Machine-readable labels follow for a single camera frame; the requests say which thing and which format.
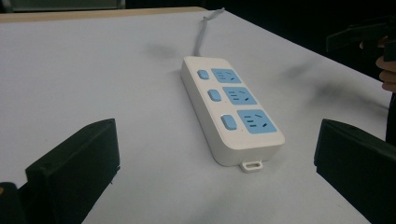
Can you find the white and blue power strip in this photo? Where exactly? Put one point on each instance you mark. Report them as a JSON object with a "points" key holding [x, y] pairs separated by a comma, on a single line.
{"points": [[232, 115]]}

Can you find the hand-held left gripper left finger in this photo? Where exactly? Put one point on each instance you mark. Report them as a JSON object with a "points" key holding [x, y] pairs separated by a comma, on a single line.
{"points": [[77, 168]]}

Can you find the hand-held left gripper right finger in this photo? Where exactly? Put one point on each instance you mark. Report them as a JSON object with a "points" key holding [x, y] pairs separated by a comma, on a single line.
{"points": [[358, 165]]}

